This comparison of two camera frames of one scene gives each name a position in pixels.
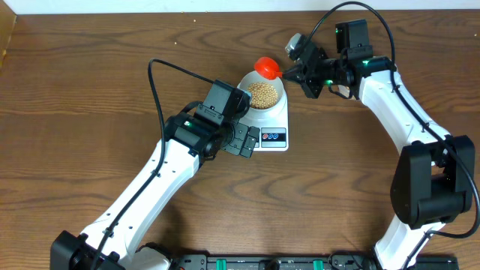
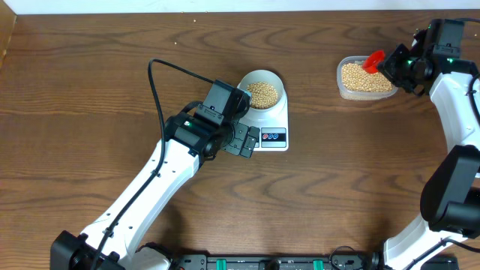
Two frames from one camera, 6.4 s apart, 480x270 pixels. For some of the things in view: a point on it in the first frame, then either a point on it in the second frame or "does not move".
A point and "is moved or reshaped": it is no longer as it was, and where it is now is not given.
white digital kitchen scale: [273, 125] does not move
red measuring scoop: [267, 68] is moved or reshaped
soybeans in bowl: [264, 95] does not move
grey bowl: [265, 94] does not move
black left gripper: [240, 133] does not move
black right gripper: [312, 90] -> [387, 67]
